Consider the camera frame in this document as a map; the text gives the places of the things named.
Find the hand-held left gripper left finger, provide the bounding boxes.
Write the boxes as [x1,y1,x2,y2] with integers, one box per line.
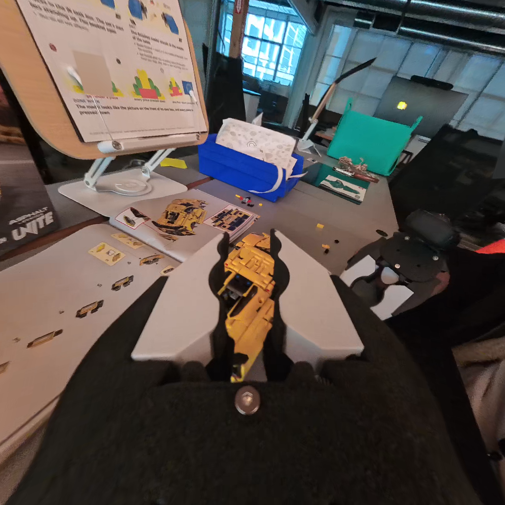
[131,232,230,371]

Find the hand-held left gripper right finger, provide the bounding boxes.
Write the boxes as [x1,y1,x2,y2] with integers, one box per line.
[272,230,364,369]

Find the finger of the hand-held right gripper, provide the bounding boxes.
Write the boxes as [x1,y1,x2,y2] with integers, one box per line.
[370,283,415,321]
[339,254,378,289]

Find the grey desk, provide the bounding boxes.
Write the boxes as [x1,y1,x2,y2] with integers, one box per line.
[0,154,399,494]

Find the black panel desk lamp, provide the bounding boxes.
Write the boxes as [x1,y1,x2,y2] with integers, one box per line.
[297,57,377,156]

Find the yellow toy brick car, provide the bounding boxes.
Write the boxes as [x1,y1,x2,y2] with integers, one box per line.
[217,232,277,383]

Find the green white printed sheet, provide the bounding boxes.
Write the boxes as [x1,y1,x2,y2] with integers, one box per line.
[317,174,369,204]

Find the black mesh chair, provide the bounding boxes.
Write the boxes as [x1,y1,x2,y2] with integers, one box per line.
[388,124,502,229]

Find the brown wooden model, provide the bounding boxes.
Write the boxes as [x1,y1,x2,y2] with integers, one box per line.
[337,156,369,174]

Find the instruction booklet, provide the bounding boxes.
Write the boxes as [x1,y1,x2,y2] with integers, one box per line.
[0,189,261,458]

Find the teal board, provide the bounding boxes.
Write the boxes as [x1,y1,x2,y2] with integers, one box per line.
[327,98,423,176]

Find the blue plastic bin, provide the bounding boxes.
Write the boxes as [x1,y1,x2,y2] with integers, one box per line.
[197,133,305,203]

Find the white patterned paper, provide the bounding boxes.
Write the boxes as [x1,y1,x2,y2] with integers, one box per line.
[215,118,308,194]

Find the dark toy car box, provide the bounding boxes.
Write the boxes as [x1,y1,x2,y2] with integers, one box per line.
[0,71,60,257]

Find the window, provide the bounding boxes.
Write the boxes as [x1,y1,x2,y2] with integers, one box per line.
[219,10,308,87]

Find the grey wall screen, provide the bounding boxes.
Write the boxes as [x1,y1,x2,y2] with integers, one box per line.
[373,75,470,139]

